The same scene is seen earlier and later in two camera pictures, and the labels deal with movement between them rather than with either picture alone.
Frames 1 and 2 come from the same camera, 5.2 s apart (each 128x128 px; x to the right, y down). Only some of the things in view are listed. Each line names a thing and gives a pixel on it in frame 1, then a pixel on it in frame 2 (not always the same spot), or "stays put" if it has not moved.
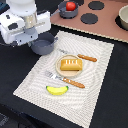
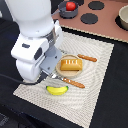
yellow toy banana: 57,90 stays put
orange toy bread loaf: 71,65 stays put
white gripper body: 16,30 to 37,55
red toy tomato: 70,6 stays put
